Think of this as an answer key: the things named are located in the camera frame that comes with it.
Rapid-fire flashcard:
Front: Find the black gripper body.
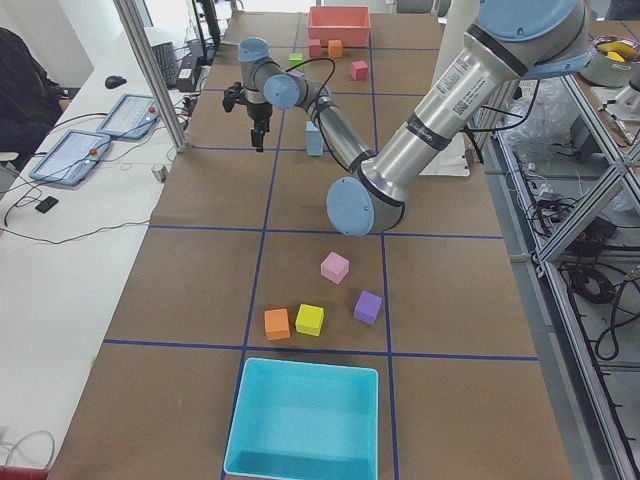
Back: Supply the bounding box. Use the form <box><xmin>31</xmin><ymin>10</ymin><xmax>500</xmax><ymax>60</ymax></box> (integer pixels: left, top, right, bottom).
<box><xmin>222</xmin><ymin>82</ymin><xmax>273</xmax><ymax>131</ymax></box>

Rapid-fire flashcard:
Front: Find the light blue handled foam block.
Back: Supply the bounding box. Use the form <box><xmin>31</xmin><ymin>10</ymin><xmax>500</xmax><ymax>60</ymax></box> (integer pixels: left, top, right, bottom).
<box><xmin>306</xmin><ymin>140</ymin><xmax>324</xmax><ymax>157</ymax></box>

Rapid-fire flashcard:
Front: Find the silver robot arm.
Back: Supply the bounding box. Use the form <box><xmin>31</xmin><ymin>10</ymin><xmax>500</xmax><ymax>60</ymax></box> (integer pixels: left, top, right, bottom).
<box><xmin>222</xmin><ymin>37</ymin><xmax>276</xmax><ymax>152</ymax></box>

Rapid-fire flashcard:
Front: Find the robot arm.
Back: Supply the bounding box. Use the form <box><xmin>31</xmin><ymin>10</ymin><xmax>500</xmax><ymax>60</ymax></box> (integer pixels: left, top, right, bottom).
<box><xmin>238</xmin><ymin>1</ymin><xmax>590</xmax><ymax>236</ymax></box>

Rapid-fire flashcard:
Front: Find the green foam block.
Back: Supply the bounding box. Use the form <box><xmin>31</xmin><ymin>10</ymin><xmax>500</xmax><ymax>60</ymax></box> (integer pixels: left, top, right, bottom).
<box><xmin>288</xmin><ymin>52</ymin><xmax>304</xmax><ymax>66</ymax></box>

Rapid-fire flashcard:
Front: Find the magenta foam block near tray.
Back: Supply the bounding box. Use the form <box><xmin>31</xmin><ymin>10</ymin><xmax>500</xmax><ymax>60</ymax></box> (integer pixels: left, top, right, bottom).
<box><xmin>308</xmin><ymin>38</ymin><xmax>323</xmax><ymax>58</ymax></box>

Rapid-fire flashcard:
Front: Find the orange foam block near tray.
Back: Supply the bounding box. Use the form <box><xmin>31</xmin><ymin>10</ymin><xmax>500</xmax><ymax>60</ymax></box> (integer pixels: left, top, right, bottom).
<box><xmin>327</xmin><ymin>39</ymin><xmax>343</xmax><ymax>58</ymax></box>

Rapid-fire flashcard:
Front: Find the roll of tape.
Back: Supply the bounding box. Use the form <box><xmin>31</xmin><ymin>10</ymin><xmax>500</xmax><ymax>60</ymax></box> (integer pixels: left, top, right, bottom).
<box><xmin>151</xmin><ymin>164</ymin><xmax>168</xmax><ymax>183</ymax></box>

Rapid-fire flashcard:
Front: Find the red pink foam block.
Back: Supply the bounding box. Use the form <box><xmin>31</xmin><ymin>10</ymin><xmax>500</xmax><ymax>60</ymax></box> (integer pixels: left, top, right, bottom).
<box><xmin>351</xmin><ymin>60</ymin><xmax>369</xmax><ymax>81</ymax></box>

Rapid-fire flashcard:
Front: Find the black keyboard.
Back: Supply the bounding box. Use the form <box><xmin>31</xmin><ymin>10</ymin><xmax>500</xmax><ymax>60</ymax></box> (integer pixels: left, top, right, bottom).
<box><xmin>151</xmin><ymin>42</ymin><xmax>179</xmax><ymax>89</ymax></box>

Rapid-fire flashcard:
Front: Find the upper teach pendant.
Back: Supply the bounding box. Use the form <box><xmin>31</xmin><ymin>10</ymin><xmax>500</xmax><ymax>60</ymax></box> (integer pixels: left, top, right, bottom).
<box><xmin>96</xmin><ymin>94</ymin><xmax>160</xmax><ymax>140</ymax></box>

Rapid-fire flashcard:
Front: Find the teach pendant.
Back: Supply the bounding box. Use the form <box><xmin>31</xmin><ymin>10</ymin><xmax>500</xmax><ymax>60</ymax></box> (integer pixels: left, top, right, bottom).
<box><xmin>29</xmin><ymin>130</ymin><xmax>111</xmax><ymax>187</ymax></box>
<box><xmin>96</xmin><ymin>94</ymin><xmax>160</xmax><ymax>140</ymax></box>

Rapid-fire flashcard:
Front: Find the pink plastic tray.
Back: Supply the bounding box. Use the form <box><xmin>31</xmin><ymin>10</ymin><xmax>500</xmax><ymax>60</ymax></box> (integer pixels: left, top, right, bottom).
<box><xmin>307</xmin><ymin>6</ymin><xmax>371</xmax><ymax>48</ymax></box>

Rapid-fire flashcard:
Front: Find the black computer mouse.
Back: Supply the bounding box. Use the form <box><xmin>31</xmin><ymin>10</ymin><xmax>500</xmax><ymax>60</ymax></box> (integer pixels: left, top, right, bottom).
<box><xmin>104</xmin><ymin>75</ymin><xmax>127</xmax><ymax>90</ymax></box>

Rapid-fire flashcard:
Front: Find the pink lilac foam block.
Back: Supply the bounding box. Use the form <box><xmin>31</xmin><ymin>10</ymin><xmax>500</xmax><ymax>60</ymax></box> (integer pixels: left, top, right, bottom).
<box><xmin>320</xmin><ymin>251</ymin><xmax>350</xmax><ymax>284</ymax></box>

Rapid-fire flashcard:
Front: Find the lower teach pendant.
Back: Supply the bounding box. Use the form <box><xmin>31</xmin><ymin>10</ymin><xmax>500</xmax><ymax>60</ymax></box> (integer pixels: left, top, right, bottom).
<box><xmin>29</xmin><ymin>130</ymin><xmax>111</xmax><ymax>187</ymax></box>

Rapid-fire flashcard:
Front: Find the orange foam block near bin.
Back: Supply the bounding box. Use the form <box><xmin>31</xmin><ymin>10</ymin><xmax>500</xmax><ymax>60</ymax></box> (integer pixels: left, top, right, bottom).
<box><xmin>263</xmin><ymin>308</ymin><xmax>291</xmax><ymax>341</ymax></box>

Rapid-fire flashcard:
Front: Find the yellow foam block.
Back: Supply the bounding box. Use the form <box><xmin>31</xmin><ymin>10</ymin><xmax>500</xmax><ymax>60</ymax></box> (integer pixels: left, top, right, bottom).
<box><xmin>295</xmin><ymin>304</ymin><xmax>324</xmax><ymax>337</ymax></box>

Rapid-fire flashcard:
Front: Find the purple foam block far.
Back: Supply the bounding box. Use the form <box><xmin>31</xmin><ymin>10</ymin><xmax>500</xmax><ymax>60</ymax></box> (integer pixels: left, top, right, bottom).
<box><xmin>353</xmin><ymin>290</ymin><xmax>382</xmax><ymax>325</ymax></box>

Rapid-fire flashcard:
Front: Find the black smartphone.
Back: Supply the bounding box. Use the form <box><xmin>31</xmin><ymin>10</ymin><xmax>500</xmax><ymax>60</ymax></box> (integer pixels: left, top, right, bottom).
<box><xmin>35</xmin><ymin>196</ymin><xmax>59</xmax><ymax>214</ymax></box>

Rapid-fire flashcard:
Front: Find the seated person in black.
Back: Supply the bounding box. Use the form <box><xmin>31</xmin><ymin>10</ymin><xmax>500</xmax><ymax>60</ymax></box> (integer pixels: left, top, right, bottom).
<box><xmin>1</xmin><ymin>28</ymin><xmax>70</xmax><ymax>171</ymax></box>

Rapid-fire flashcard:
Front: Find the light blue plastic bin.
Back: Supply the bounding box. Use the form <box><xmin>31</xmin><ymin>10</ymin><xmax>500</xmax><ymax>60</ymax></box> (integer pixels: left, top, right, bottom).
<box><xmin>223</xmin><ymin>358</ymin><xmax>379</xmax><ymax>479</ymax></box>

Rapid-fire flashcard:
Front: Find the aluminium frame post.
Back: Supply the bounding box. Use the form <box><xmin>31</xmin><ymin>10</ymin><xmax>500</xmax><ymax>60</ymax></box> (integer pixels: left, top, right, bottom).
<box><xmin>113</xmin><ymin>0</ymin><xmax>187</xmax><ymax>153</ymax></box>

